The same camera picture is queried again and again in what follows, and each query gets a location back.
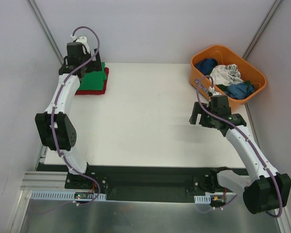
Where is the folded red t-shirt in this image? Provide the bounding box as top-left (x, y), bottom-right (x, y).
top-left (75, 67), bottom-right (109, 95)

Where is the right white cable duct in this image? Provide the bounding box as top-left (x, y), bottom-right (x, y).
top-left (194, 195), bottom-right (211, 204)

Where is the white cable duct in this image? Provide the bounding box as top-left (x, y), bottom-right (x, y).
top-left (31, 190), bottom-right (107, 202)
top-left (194, 195), bottom-right (211, 204)

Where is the left white cable duct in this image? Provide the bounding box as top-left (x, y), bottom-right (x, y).
top-left (31, 190), bottom-right (107, 202)

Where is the aluminium frame rail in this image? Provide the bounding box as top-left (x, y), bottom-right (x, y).
top-left (20, 169), bottom-right (282, 195)

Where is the orange plastic basket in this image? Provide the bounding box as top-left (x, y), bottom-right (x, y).
top-left (189, 45), bottom-right (267, 110)

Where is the left aluminium post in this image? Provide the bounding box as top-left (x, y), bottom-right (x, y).
top-left (26, 0), bottom-right (64, 65)

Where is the aluminium post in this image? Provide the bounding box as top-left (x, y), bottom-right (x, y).
top-left (26, 0), bottom-right (64, 65)
top-left (242, 0), bottom-right (284, 60)

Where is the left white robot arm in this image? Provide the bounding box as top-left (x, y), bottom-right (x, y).
top-left (35, 37), bottom-right (98, 189)

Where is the white printed t-shirt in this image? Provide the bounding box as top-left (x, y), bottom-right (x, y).
top-left (210, 64), bottom-right (243, 86)

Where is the green t-shirt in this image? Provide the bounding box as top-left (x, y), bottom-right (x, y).
top-left (78, 62), bottom-right (107, 91)

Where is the right aluminium post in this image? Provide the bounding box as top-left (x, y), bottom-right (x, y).
top-left (242, 0), bottom-right (284, 60)

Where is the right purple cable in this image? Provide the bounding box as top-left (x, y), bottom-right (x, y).
top-left (195, 75), bottom-right (283, 218)

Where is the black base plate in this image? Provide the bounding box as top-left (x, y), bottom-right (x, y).
top-left (64, 164), bottom-right (237, 202)

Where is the purple cable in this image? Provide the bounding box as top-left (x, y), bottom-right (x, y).
top-left (195, 75), bottom-right (283, 218)
top-left (50, 26), bottom-right (101, 207)

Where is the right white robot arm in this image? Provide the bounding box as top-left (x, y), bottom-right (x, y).
top-left (189, 95), bottom-right (291, 218)

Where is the dark blue t-shirt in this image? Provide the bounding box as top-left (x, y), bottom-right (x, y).
top-left (194, 58), bottom-right (218, 75)

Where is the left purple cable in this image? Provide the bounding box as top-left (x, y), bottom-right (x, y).
top-left (50, 26), bottom-right (101, 207)

